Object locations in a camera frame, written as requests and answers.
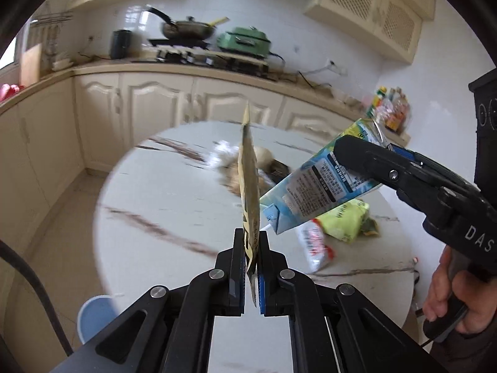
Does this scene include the yellow green snack bag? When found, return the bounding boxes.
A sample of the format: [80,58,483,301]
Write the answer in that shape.
[316,199,379,245]

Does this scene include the crumpled clear wrapper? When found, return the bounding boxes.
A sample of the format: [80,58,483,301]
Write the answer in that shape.
[204,140,243,169]

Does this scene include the round marble table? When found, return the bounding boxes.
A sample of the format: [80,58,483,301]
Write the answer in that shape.
[92,121,418,373]

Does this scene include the cream lower kitchen cabinets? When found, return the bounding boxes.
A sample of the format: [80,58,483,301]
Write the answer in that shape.
[0,70,358,218]

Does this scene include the dark small packet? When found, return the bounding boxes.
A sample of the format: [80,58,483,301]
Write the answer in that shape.
[268,159,290,181]

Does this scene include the light blue waste bin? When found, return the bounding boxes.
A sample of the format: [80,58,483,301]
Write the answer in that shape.
[76,295,117,344]

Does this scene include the black countertop appliance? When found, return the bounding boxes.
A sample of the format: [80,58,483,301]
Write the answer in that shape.
[110,29,133,60]

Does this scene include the wooden cutting board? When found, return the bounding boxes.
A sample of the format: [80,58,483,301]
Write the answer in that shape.
[20,44,43,86]

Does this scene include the thick black cable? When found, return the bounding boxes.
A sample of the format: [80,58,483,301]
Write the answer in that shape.
[0,239,74,358]

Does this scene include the yellow snack packet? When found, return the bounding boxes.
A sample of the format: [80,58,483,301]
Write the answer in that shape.
[239,99,262,307]

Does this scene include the white red snack packet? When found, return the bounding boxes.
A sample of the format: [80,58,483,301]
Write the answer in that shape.
[296,219,335,273]

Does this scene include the dark wok pan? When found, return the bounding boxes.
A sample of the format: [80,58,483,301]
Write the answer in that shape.
[145,6,230,40]

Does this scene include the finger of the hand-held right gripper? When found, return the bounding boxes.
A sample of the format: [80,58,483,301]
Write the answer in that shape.
[333,135,443,210]
[386,143,482,199]

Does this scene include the green electric cooking pot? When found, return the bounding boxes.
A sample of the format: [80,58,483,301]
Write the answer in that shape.
[216,26,272,53]

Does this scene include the cluster of condiment bottles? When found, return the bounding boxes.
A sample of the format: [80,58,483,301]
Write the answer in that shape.
[367,85,410,133]

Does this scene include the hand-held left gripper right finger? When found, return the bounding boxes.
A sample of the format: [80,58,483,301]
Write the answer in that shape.
[256,230,447,373]

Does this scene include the blue white milk carton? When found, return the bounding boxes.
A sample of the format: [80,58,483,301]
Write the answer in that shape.
[259,118,389,236]

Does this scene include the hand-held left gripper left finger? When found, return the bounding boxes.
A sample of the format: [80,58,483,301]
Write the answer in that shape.
[50,228,247,373]

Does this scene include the beige round lump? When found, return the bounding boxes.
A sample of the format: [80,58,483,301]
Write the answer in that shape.
[252,145,276,169]

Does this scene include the thin black power cord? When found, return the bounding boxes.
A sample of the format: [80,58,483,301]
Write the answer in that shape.
[298,70,332,91]

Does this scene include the person's right hand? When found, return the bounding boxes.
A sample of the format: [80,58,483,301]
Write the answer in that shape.
[422,246,497,337]

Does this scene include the pink cloth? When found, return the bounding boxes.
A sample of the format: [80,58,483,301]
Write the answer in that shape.
[0,83,20,102]

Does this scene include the wall utensil rail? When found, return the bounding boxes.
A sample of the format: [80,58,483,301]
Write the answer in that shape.
[29,12,74,24]

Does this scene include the brown crumpled wrapper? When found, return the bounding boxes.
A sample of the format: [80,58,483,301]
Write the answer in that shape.
[221,163,280,197]

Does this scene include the black induction cooker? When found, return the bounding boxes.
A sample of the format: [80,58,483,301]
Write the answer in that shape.
[147,37,212,48]

